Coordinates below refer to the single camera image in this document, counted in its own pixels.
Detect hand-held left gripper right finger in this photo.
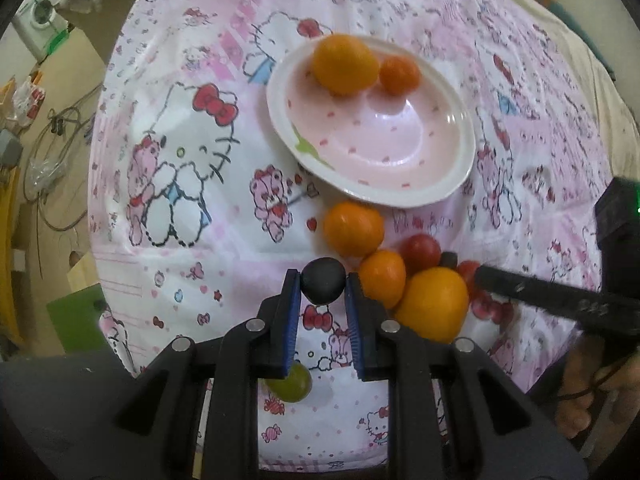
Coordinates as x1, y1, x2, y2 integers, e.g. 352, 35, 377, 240
347, 272, 532, 480

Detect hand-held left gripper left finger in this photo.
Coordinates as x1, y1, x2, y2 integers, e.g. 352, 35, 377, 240
115, 269, 303, 480

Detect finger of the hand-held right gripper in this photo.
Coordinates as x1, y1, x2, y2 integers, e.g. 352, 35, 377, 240
475, 265, 640, 333

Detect small orange tomato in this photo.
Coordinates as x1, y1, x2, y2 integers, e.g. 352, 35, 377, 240
378, 55, 422, 95
358, 250, 407, 309

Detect red cherry tomato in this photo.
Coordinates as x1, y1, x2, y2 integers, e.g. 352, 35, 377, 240
456, 260, 482, 297
398, 233, 443, 276

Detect green tomato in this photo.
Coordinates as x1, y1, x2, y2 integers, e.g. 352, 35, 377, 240
264, 362, 313, 403

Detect large orange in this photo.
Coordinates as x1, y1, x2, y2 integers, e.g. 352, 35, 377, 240
312, 33, 379, 96
394, 267, 471, 343

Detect pink white bowl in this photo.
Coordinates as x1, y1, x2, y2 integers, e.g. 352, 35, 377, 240
266, 36, 477, 209

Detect person's right hand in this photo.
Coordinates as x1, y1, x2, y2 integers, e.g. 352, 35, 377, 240
555, 335, 640, 443

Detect pink cartoon printed blanket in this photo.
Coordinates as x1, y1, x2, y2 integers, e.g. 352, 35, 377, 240
87, 0, 617, 471

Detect cream duvet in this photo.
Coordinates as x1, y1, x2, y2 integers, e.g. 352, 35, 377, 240
440, 0, 640, 181

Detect cardboard box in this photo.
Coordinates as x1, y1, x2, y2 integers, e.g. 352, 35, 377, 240
66, 252, 102, 293

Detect green box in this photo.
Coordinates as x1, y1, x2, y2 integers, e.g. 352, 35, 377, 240
47, 282, 108, 353

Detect small orange tomato in bowl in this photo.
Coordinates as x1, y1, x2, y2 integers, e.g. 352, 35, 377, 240
378, 55, 422, 95

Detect clear plastic bag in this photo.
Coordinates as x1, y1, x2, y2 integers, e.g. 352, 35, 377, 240
24, 155, 66, 196

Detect yellow furniture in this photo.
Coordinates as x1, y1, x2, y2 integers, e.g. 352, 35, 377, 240
0, 170, 25, 346

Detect grey box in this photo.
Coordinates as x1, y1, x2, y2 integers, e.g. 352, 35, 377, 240
0, 127, 23, 168

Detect white red plastic bag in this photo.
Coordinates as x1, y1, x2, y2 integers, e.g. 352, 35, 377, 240
5, 77, 47, 127

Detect green plastic basin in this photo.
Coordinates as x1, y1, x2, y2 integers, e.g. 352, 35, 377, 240
37, 30, 71, 57

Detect white washing machine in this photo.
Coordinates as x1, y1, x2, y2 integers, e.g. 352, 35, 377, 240
12, 0, 68, 58

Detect tangled floor cables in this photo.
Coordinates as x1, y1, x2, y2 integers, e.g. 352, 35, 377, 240
22, 85, 103, 233

